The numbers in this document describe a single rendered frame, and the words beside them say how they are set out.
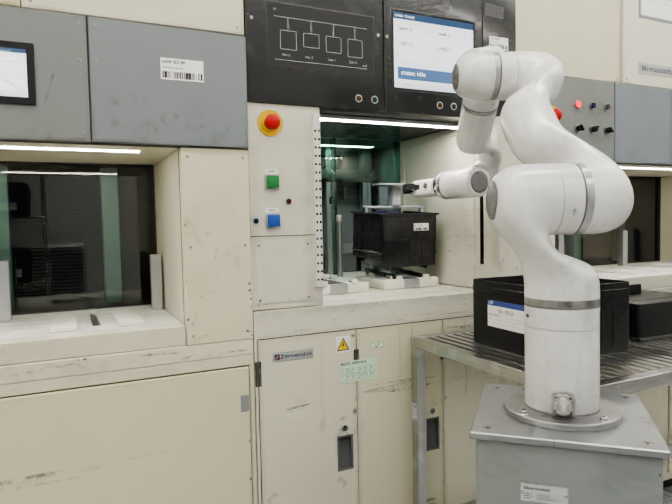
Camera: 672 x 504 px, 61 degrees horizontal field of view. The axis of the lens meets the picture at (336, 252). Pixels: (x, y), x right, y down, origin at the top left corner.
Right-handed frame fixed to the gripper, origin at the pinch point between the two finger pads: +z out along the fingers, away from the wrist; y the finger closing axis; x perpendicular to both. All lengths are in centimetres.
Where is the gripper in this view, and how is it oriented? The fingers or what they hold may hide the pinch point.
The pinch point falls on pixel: (415, 188)
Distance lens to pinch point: 188.6
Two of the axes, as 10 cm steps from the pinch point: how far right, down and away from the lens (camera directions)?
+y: 9.0, -0.5, 4.4
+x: -0.3, -10.0, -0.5
